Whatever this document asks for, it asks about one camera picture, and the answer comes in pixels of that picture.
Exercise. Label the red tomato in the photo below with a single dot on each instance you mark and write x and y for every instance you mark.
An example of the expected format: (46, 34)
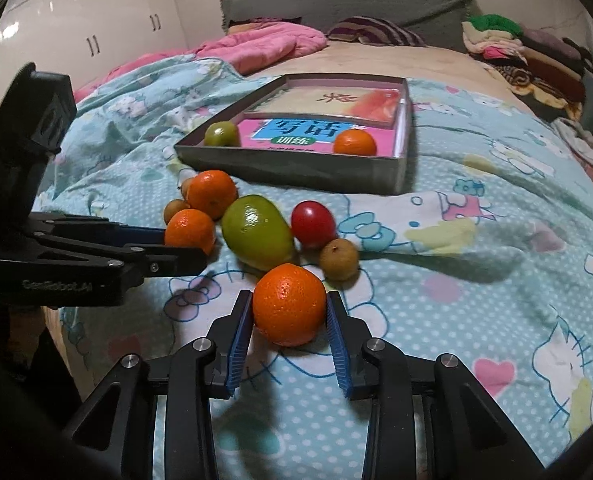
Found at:
(314, 224)

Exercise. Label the striped purple pillow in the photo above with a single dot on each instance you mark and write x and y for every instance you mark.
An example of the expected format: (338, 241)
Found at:
(376, 30)

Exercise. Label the green mango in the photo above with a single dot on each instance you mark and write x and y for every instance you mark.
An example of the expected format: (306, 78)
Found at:
(257, 232)

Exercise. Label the yellow and orange book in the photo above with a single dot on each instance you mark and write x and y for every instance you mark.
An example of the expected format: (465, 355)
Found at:
(326, 100)

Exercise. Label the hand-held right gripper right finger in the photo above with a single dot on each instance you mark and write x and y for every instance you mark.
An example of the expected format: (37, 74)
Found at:
(337, 345)

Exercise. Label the beige bed sheet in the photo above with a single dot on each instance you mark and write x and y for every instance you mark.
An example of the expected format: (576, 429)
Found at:
(376, 60)

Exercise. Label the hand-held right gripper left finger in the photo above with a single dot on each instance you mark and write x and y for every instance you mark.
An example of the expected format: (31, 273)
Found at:
(240, 345)

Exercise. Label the small yellow-green fruit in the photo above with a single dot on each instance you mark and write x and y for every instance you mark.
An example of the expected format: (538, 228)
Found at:
(222, 134)

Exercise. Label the pile of folded clothes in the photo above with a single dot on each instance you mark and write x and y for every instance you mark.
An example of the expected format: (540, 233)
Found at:
(526, 55)

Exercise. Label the brown longan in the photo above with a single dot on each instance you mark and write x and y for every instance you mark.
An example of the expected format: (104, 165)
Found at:
(186, 186)
(175, 210)
(339, 259)

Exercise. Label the pink quilt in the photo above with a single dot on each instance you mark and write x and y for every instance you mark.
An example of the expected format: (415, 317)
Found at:
(266, 45)

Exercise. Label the light blue printed blanket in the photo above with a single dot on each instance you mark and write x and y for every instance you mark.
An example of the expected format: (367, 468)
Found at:
(451, 285)

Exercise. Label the orange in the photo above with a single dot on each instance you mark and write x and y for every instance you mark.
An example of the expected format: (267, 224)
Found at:
(355, 142)
(191, 230)
(211, 192)
(289, 305)

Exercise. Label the grey padded headboard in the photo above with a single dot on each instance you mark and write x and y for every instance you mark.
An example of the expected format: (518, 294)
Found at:
(336, 0)

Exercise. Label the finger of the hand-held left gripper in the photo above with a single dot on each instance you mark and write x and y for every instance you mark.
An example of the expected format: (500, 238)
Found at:
(136, 235)
(176, 262)

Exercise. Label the white wardrobe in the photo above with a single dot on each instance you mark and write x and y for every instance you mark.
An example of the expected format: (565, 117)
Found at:
(76, 20)

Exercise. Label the shallow grey box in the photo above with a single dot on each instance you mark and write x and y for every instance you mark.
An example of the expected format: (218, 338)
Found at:
(296, 172)

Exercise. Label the pink book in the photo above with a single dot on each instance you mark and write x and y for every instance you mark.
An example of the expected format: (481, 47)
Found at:
(296, 135)

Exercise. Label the white crumpled cloth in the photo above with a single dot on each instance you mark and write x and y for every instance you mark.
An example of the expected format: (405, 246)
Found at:
(581, 145)

